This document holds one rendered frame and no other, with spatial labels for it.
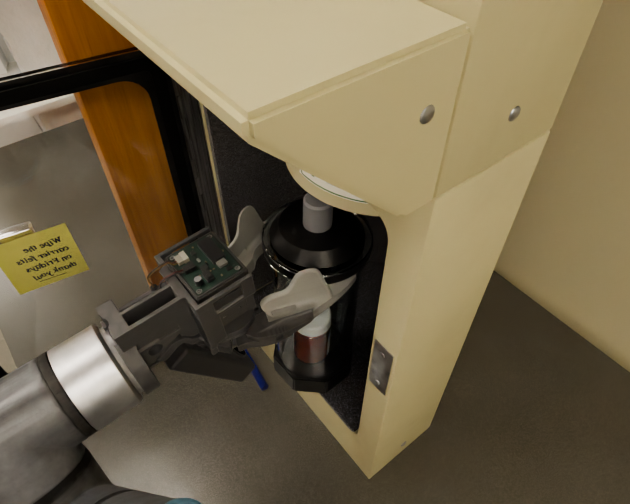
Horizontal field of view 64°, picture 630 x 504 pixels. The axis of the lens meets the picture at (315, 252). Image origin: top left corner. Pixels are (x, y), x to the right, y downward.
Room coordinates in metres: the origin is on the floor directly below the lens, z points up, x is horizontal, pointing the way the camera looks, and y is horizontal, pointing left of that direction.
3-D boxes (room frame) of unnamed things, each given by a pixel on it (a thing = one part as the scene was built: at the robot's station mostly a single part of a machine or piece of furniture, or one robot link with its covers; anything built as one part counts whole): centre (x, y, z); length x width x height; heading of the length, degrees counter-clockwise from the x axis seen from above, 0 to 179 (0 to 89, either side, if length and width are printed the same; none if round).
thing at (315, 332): (0.34, 0.00, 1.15); 0.11 x 0.11 x 0.21
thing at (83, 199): (0.37, 0.27, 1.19); 0.30 x 0.01 x 0.40; 119
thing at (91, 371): (0.20, 0.18, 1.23); 0.08 x 0.05 x 0.08; 38
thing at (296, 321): (0.26, 0.05, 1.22); 0.09 x 0.05 x 0.02; 104
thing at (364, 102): (0.30, 0.08, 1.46); 0.32 x 0.11 x 0.10; 38
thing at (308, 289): (0.28, 0.00, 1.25); 0.09 x 0.03 x 0.06; 104
